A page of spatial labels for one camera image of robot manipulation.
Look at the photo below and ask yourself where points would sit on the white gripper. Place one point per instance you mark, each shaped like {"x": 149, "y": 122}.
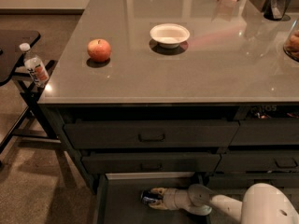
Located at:
{"x": 170, "y": 199}

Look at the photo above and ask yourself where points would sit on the blue pepsi can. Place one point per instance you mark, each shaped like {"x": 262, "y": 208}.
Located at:
{"x": 148, "y": 197}

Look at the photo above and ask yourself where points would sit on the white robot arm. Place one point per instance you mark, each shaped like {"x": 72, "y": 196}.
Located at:
{"x": 261, "y": 204}

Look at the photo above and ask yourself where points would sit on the open dark bottom drawer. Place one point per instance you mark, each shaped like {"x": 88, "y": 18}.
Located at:
{"x": 119, "y": 202}

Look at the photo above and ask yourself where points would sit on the dark middle left drawer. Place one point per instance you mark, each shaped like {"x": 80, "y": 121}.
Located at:
{"x": 103, "y": 163}

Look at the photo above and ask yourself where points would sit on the dark bottom right drawer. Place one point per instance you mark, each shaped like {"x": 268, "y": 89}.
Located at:
{"x": 241, "y": 182}

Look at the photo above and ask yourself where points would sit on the dark top left drawer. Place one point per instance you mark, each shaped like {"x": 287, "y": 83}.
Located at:
{"x": 150, "y": 133}

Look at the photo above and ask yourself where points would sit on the grey counter cabinet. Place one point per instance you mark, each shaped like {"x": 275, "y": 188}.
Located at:
{"x": 232, "y": 67}

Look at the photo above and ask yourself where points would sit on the dark top right drawer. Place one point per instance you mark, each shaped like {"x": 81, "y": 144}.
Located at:
{"x": 267, "y": 132}

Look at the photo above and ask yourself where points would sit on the dark middle right drawer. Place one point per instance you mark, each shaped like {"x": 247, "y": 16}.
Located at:
{"x": 259, "y": 161}

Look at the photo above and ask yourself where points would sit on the red apple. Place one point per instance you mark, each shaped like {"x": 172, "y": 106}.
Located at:
{"x": 99, "y": 50}

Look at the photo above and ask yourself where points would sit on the white paper bowl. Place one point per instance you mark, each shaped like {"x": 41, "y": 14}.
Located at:
{"x": 169, "y": 35}

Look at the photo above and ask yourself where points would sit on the clear plastic water bottle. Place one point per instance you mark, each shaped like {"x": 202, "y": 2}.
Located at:
{"x": 34, "y": 65}

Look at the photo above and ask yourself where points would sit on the glass jar with snacks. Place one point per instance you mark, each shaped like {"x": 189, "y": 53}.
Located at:
{"x": 291, "y": 45}

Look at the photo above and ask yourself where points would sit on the black side table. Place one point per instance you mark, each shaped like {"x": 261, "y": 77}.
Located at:
{"x": 10, "y": 63}

